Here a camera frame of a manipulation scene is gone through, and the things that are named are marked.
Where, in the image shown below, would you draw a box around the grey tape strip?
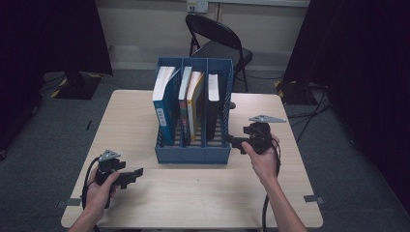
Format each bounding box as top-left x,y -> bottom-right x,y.
57,197 -> 82,209
304,194 -> 326,206

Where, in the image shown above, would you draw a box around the person's left hand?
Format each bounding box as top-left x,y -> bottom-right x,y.
81,170 -> 121,218

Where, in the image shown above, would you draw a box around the yellow book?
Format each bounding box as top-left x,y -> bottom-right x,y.
186,71 -> 206,142

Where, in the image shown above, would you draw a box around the blue book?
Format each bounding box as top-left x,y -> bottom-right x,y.
152,66 -> 182,147

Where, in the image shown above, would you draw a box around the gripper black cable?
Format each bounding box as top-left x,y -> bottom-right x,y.
261,138 -> 282,232
81,157 -> 101,232

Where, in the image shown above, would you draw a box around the black folding chair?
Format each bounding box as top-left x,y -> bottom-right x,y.
185,13 -> 254,95

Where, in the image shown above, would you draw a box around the red illustrated book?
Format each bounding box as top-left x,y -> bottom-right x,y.
178,66 -> 193,146

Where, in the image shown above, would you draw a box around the black floor cables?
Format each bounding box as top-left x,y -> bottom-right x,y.
286,86 -> 333,144

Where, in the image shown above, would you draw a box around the person's right hand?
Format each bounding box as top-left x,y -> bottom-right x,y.
242,134 -> 280,189

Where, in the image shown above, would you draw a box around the white wall socket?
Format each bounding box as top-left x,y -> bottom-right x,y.
187,0 -> 209,14

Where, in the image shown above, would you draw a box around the black curtain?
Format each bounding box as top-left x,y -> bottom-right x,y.
283,0 -> 410,204
0,0 -> 114,153

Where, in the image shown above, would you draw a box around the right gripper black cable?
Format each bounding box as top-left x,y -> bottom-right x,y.
261,138 -> 282,232

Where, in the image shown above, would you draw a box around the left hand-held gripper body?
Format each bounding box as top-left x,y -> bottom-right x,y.
95,149 -> 127,187

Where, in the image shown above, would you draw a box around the blue plastic file rack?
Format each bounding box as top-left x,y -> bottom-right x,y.
155,57 -> 234,165

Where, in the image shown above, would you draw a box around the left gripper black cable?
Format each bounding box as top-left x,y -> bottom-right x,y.
81,157 -> 101,232

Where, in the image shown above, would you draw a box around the black book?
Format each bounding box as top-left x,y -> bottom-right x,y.
206,73 -> 223,141

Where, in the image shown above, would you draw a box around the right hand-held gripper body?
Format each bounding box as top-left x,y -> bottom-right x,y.
244,114 -> 287,155

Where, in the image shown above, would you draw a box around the black stand base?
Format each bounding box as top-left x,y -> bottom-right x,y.
275,80 -> 323,105
51,71 -> 104,101

